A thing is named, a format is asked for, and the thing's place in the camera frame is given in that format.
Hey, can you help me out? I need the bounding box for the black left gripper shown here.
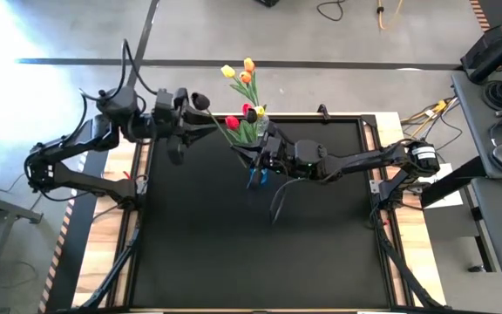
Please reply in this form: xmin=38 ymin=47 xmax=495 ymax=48
xmin=153 ymin=87 xmax=218 ymax=146

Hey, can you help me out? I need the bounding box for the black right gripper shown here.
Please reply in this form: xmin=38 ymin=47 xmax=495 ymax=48
xmin=232 ymin=134 xmax=298 ymax=174

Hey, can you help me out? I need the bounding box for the orange artificial tulip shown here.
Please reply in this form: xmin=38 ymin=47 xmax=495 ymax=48
xmin=238 ymin=71 xmax=264 ymax=121
xmin=242 ymin=57 xmax=264 ymax=121

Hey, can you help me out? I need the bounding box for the blue glass vase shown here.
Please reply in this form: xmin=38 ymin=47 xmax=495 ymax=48
xmin=246 ymin=167 xmax=269 ymax=188

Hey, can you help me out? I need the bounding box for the clear glass vase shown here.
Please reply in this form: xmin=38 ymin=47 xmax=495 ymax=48
xmin=257 ymin=113 xmax=271 ymax=137

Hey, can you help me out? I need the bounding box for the black table mat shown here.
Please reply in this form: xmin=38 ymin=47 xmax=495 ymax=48
xmin=131 ymin=117 xmax=391 ymax=310

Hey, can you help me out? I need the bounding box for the black hazard-striped floor mat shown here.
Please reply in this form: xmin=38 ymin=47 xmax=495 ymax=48
xmin=468 ymin=0 xmax=502 ymax=31
xmin=37 ymin=133 xmax=113 ymax=314

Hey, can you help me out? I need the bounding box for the white paper sheet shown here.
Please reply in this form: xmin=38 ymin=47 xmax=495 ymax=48
xmin=423 ymin=163 xmax=465 ymax=209

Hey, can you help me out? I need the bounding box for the black desk support bar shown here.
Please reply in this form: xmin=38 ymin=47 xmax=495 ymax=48
xmin=419 ymin=155 xmax=487 ymax=209

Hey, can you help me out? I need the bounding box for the grey desk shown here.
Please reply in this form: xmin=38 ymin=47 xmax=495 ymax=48
xmin=450 ymin=69 xmax=502 ymax=180
xmin=470 ymin=176 xmax=502 ymax=284

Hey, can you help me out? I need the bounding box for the black and red case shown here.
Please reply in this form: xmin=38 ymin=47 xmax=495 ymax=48
xmin=459 ymin=24 xmax=502 ymax=85

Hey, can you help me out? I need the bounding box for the black metal table frame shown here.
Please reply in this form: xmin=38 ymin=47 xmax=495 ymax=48
xmin=106 ymin=112 xmax=413 ymax=314

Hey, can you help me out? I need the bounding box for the black floor cable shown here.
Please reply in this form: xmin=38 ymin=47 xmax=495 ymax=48
xmin=315 ymin=0 xmax=346 ymax=23

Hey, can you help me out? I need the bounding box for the black diagonal frame strut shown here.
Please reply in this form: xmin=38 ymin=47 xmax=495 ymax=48
xmin=78 ymin=229 xmax=141 ymax=310
xmin=372 ymin=217 xmax=442 ymax=310

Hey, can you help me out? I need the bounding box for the yellow floor cable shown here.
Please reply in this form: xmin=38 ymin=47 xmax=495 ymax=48
xmin=376 ymin=0 xmax=404 ymax=31

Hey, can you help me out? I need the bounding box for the yellow cable bundle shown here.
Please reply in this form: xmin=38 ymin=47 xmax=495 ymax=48
xmin=401 ymin=98 xmax=459 ymax=145

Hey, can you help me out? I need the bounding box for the grey metal desk frame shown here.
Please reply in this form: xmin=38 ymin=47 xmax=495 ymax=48
xmin=0 ymin=174 xmax=45 ymax=314

